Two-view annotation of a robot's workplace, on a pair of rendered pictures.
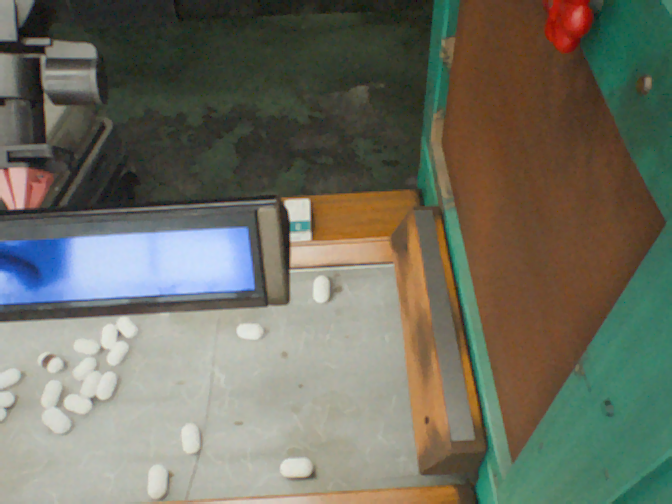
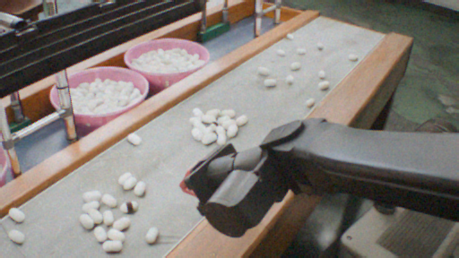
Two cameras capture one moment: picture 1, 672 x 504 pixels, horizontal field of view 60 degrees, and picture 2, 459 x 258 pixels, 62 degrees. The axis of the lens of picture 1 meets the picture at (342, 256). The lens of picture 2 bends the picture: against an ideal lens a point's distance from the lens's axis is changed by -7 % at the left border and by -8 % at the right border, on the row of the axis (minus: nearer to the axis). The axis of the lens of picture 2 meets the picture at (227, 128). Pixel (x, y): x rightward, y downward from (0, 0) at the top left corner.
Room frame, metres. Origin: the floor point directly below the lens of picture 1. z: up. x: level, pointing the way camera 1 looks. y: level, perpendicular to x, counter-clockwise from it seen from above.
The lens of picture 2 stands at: (0.78, 0.00, 1.31)
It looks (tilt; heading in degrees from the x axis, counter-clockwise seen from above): 34 degrees down; 122
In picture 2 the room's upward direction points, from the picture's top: 3 degrees clockwise
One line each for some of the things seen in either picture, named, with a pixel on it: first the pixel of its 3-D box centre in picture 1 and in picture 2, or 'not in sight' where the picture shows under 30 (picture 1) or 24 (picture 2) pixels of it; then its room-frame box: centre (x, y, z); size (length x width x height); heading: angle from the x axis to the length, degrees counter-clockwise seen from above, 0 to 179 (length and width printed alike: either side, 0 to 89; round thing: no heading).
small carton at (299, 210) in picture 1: (298, 220); not in sight; (0.53, 0.06, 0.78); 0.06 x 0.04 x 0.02; 0
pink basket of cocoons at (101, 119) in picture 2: not in sight; (100, 103); (-0.02, 0.62, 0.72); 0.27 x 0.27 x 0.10
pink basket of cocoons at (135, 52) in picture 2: not in sight; (167, 68); (-0.02, 0.90, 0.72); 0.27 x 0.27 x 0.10
